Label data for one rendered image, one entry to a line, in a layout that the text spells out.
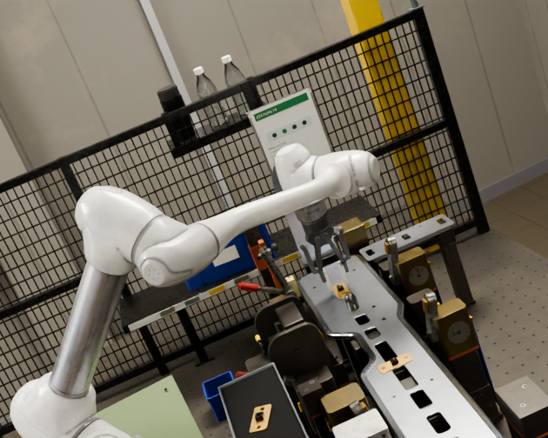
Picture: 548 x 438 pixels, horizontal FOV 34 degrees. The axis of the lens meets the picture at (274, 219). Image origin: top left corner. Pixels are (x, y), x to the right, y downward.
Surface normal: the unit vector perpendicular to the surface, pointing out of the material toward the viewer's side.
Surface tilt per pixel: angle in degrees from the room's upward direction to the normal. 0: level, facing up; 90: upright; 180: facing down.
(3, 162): 90
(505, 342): 0
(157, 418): 42
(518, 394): 0
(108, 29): 90
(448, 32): 90
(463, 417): 0
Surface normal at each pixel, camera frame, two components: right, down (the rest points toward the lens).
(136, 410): -0.04, -0.47
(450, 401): -0.35, -0.87
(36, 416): -0.47, 0.16
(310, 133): 0.21, 0.30
